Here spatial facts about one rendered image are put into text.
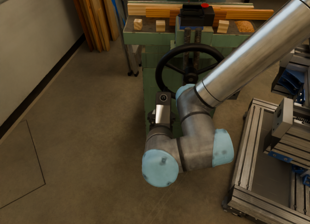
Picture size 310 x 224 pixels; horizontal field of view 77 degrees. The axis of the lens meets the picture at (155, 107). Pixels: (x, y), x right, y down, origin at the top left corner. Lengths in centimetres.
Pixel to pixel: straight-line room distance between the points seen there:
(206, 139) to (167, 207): 98
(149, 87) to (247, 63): 74
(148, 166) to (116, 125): 129
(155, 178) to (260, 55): 31
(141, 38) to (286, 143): 73
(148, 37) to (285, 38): 62
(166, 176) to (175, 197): 98
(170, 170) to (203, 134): 10
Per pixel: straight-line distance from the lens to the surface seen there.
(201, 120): 45
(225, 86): 45
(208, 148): 41
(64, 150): 166
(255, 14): 113
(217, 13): 98
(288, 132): 87
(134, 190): 140
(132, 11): 108
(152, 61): 99
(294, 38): 44
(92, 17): 238
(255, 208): 124
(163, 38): 92
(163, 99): 56
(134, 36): 93
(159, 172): 40
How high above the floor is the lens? 132
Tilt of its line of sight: 48 degrees down
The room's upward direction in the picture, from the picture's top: straight up
